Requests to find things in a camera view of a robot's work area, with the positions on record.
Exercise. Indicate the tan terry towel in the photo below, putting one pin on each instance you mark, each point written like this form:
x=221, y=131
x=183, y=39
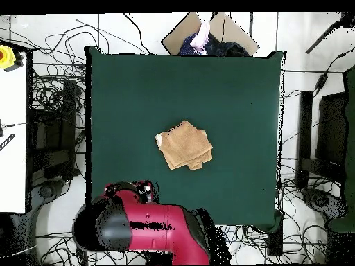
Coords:
x=184, y=144

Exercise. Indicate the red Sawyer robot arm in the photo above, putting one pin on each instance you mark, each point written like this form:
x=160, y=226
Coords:
x=155, y=216

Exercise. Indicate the black flat panel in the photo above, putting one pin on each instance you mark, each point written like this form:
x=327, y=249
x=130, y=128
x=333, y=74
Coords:
x=331, y=127

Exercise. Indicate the dark green table cloth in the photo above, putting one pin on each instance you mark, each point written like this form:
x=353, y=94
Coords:
x=138, y=97

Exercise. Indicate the blue dotted garment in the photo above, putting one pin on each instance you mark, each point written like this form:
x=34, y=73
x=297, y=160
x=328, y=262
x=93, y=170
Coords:
x=186, y=45

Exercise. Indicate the dark navy garment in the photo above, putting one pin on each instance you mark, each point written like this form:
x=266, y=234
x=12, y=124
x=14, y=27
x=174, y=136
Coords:
x=227, y=49

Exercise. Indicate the brown cardboard box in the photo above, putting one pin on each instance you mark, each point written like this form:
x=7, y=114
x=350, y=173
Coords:
x=177, y=36

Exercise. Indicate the pink garment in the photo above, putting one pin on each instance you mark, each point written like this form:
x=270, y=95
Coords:
x=203, y=34

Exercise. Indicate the black equipment rack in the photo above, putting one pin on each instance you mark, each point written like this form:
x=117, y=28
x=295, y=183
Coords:
x=55, y=124

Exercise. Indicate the black table leg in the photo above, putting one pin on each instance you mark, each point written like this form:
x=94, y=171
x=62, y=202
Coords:
x=274, y=241

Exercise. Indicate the grey wheeled stand base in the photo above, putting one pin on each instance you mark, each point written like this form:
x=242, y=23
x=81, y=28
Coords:
x=47, y=191
x=321, y=201

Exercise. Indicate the black power adapter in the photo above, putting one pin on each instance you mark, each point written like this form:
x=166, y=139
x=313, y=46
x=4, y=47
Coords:
x=321, y=81

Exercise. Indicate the white desk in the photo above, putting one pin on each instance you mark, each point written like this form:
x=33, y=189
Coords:
x=12, y=138

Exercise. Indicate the green fabric sheet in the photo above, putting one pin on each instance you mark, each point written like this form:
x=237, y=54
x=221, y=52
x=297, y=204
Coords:
x=350, y=138

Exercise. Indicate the black tripod leg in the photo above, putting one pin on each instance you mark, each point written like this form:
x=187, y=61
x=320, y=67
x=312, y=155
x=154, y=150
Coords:
x=321, y=37

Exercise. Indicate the yellow emergency stop button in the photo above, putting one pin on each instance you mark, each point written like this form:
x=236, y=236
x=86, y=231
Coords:
x=5, y=56

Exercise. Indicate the black metal post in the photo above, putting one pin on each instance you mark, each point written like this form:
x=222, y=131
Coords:
x=305, y=124

